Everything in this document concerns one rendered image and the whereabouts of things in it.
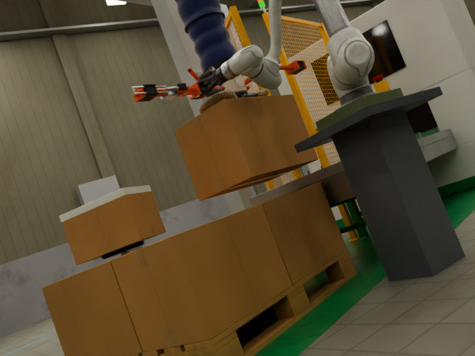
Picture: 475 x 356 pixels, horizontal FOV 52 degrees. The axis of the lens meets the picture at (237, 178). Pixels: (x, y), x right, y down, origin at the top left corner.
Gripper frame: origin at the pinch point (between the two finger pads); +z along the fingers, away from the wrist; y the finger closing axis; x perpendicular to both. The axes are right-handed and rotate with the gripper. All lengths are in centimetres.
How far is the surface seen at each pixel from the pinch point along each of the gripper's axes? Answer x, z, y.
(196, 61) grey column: 132, 95, -70
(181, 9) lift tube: 15, 3, -50
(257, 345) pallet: -46, -19, 118
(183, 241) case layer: -65, -19, 69
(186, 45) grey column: 128, 95, -84
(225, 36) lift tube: 25.9, -10.8, -26.5
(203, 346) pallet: -70, -15, 107
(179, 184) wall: 648, 666, -56
